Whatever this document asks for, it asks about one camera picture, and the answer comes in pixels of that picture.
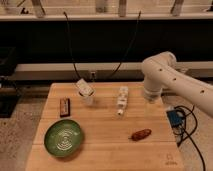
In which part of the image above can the blue box on floor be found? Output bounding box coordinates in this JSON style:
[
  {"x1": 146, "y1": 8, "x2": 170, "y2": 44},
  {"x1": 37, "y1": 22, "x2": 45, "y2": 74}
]
[{"x1": 167, "y1": 110, "x2": 183, "y2": 127}]

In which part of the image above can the dark brown rectangular block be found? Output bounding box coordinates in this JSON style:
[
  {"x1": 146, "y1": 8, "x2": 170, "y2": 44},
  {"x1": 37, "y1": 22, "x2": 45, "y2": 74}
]
[{"x1": 60, "y1": 98, "x2": 70, "y2": 117}]

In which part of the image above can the brown sausage toy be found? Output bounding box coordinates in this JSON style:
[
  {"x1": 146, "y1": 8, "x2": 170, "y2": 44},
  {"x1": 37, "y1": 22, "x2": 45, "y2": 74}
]
[{"x1": 129, "y1": 129, "x2": 152, "y2": 141}]

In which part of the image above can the right black hanging cable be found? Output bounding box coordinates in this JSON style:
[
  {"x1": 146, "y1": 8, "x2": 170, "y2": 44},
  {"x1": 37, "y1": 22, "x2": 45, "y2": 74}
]
[{"x1": 105, "y1": 10, "x2": 142, "y2": 81}]

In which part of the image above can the black cart at left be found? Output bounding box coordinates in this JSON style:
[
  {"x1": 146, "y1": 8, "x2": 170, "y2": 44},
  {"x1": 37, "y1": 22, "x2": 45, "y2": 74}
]
[{"x1": 0, "y1": 46, "x2": 19, "y2": 118}]

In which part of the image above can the wall power outlet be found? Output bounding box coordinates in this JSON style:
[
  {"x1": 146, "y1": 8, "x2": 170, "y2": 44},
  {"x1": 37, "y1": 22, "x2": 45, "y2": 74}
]
[{"x1": 90, "y1": 71, "x2": 96, "y2": 81}]

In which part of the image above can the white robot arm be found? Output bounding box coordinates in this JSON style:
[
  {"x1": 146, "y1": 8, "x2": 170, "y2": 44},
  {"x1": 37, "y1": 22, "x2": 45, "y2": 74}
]
[{"x1": 141, "y1": 52, "x2": 213, "y2": 118}]

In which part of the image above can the black hanging cable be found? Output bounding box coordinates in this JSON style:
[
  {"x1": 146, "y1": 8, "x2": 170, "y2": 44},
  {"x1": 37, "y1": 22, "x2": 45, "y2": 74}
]
[
  {"x1": 63, "y1": 11, "x2": 83, "y2": 81},
  {"x1": 105, "y1": 10, "x2": 142, "y2": 81}
]

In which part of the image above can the clear plastic cup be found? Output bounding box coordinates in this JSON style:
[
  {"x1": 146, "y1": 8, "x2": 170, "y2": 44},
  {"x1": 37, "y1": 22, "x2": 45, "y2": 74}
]
[{"x1": 79, "y1": 92, "x2": 94, "y2": 106}]

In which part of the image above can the black floor cable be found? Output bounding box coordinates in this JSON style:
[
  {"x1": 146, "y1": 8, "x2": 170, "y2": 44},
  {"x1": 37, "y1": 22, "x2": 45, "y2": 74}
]
[{"x1": 172, "y1": 105, "x2": 208, "y2": 171}]

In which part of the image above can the green ceramic bowl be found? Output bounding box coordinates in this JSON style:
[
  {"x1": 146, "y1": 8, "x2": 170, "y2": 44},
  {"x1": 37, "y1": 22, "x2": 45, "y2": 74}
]
[{"x1": 44, "y1": 119, "x2": 84, "y2": 157}]

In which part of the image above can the left black hanging cable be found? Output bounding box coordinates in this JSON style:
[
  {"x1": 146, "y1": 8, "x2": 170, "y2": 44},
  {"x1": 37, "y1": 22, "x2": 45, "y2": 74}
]
[{"x1": 63, "y1": 11, "x2": 83, "y2": 81}]

